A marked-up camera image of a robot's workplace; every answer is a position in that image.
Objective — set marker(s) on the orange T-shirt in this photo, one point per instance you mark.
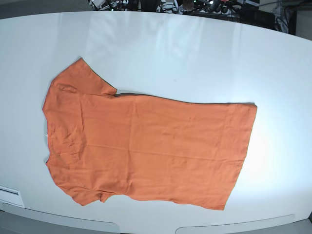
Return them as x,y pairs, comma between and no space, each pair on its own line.
148,148

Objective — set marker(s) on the white label on table edge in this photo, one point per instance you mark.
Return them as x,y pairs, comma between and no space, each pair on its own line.
11,196

